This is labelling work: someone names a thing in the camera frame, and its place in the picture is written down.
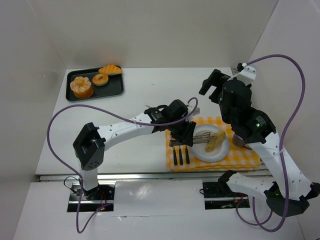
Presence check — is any gold fork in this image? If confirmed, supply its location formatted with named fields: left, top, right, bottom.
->
left=178, top=146, right=184, bottom=166

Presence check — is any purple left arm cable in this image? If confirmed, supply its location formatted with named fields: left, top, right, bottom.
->
left=46, top=96, right=199, bottom=234

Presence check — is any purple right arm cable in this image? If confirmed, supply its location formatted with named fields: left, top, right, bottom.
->
left=236, top=53, right=306, bottom=233

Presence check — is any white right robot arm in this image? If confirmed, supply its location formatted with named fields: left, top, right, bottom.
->
left=199, top=69, right=320, bottom=217

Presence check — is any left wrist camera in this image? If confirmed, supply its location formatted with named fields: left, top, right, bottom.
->
left=187, top=105, right=200, bottom=116

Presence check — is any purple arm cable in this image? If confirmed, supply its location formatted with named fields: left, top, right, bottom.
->
left=236, top=53, right=306, bottom=233
left=46, top=96, right=199, bottom=234

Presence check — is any black serving tray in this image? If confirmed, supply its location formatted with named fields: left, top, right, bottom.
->
left=65, top=68, right=124, bottom=102

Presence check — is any striped triangular bread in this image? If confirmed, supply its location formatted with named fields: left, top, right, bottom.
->
left=98, top=64, right=123, bottom=76

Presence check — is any white paper cup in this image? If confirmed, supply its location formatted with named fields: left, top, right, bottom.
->
left=232, top=133, right=252, bottom=150

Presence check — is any white blue-rimmed plate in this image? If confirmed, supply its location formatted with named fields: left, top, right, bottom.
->
left=189, top=124, right=230, bottom=163

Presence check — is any gold table knife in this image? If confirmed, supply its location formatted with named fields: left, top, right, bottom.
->
left=173, top=147, right=178, bottom=166

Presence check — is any glazed ring donut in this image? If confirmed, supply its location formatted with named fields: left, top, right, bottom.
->
left=92, top=73, right=109, bottom=87

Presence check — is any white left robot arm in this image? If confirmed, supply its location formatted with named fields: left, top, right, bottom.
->
left=73, top=99, right=200, bottom=200

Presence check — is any aluminium rail front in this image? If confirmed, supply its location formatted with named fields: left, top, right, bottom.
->
left=37, top=171, right=271, bottom=182

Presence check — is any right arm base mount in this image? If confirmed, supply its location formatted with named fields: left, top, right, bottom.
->
left=199, top=181, right=250, bottom=210

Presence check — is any orange bundt cake bread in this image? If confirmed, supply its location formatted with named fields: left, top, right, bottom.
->
left=70, top=76, right=94, bottom=99

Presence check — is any gold spoon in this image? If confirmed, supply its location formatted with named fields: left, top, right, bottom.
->
left=184, top=146, right=190, bottom=165

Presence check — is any long baguette bread roll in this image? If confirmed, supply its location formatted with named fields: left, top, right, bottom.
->
left=205, top=131, right=226, bottom=152

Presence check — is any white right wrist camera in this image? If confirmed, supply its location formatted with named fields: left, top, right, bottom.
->
left=235, top=63, right=257, bottom=86

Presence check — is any yellow checkered cloth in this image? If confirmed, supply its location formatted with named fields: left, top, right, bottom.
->
left=165, top=116, right=261, bottom=172

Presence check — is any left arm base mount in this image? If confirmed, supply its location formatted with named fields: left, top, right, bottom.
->
left=63, top=176, right=116, bottom=213

